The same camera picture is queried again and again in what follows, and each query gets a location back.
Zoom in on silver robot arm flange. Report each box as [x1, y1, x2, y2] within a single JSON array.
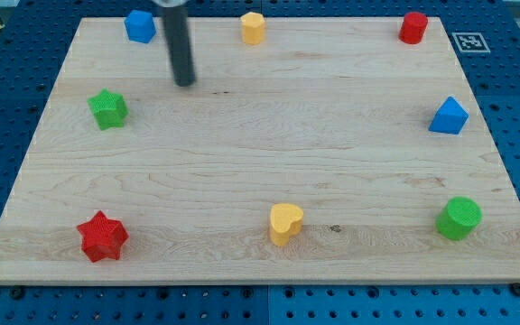
[[152, 0, 189, 8]]

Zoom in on green star block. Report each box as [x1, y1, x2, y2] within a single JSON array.
[[87, 88, 128, 131]]

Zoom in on red star block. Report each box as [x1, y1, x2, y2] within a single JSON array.
[[77, 210, 129, 263]]

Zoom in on yellow heart block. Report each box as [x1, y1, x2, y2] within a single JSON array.
[[269, 203, 304, 246]]

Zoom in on light wooden board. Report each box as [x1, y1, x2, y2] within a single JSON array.
[[0, 17, 520, 286]]

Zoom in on yellow hexagon block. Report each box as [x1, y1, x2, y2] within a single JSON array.
[[240, 12, 265, 45]]

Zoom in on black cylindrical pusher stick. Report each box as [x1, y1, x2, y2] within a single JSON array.
[[162, 5, 196, 87]]

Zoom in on blue cube block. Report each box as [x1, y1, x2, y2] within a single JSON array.
[[124, 10, 156, 43]]

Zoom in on blue triangle block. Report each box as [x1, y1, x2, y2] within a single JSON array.
[[429, 97, 469, 135]]

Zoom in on red cylinder block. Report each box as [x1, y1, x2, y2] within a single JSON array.
[[398, 12, 429, 44]]

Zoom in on green cylinder block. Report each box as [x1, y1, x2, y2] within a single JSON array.
[[435, 196, 482, 240]]

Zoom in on white fiducial marker tag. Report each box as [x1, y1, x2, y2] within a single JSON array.
[[452, 32, 490, 53]]

